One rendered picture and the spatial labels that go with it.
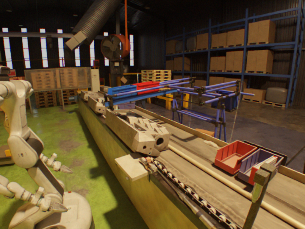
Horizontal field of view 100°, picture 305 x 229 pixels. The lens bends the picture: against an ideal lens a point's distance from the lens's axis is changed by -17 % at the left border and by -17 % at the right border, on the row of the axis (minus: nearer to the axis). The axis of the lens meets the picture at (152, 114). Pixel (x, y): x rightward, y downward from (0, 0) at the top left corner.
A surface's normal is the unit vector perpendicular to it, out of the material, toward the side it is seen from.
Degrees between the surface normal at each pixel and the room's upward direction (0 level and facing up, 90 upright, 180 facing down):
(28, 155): 88
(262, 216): 0
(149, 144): 90
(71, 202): 73
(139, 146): 90
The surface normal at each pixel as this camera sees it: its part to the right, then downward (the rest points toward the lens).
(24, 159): 0.37, 0.24
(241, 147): -0.85, 0.11
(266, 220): 0.00, -0.97
